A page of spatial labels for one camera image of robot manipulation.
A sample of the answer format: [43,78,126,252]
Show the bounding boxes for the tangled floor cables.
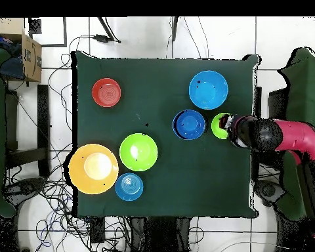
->
[5,35,132,252]

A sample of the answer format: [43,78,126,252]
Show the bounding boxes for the dark blue bag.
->
[0,31,26,81]

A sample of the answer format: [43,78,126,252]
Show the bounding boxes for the cardboard box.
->
[0,17,43,83]

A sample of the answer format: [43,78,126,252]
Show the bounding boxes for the dark green tablecloth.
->
[72,51,261,218]

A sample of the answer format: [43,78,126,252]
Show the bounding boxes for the small light blue bowl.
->
[114,172,144,202]

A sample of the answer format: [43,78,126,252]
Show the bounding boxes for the black power adapter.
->
[93,33,121,44]

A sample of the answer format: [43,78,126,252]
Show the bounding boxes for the dark blue bowl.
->
[172,109,207,140]

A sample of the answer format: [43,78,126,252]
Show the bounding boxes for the large yellow bowl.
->
[68,143,119,196]

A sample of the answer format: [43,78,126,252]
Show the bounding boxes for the large green bowl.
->
[119,133,159,172]

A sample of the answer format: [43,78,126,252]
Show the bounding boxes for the large light blue bowl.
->
[188,70,229,110]

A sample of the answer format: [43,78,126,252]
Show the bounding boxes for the red plastic bowl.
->
[91,77,122,108]

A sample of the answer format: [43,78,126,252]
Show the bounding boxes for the small green ribbed bowl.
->
[211,112,232,140]

